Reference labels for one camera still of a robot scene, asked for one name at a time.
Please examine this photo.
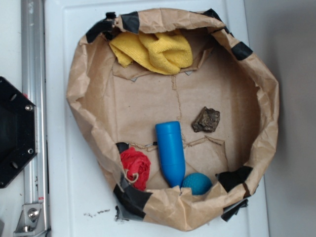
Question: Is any yellow microfiber cloth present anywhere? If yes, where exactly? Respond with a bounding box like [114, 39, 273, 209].
[110, 30, 193, 75]

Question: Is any brown paper bag bin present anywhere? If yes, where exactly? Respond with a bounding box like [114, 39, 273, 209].
[67, 8, 279, 231]

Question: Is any blue plastic bottle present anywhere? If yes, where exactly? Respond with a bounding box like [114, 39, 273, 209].
[155, 121, 186, 187]

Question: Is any dark brown rock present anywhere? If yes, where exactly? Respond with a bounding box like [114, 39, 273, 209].
[192, 107, 221, 133]

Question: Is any red crumpled fabric pouch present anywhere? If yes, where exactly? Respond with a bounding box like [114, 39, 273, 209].
[120, 147, 151, 191]

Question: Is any teal textured ball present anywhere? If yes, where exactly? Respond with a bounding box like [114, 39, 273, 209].
[182, 173, 213, 195]

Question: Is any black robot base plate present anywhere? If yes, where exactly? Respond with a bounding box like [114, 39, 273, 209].
[0, 77, 37, 189]

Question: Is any metal corner bracket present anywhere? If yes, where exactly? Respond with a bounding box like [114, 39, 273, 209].
[13, 203, 45, 237]

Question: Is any aluminium extrusion rail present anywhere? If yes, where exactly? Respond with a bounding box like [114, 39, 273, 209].
[21, 0, 51, 237]

